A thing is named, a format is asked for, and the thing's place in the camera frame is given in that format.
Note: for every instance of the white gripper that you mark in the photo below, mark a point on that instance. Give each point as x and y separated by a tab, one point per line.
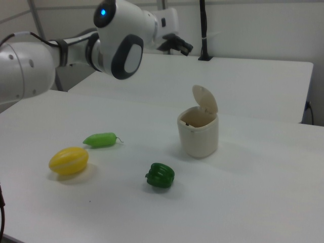
169	21

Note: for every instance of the black pole with base clamp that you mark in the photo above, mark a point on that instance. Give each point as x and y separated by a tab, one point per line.
204	25

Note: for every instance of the beige hinged bin lid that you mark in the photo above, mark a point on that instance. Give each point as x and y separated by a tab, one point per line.
205	98

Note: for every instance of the beige plastic garbage bin body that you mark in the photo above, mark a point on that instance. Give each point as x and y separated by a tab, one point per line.
200	141

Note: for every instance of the dark green toy bell pepper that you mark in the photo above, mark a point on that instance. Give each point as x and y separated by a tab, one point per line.
160	176

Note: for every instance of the yellow striped toy melon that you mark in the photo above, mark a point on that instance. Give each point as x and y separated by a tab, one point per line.
68	160

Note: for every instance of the light green toy chili pepper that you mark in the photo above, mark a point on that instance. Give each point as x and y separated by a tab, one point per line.
100	139

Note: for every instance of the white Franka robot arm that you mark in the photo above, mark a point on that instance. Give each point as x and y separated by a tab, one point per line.
119	17

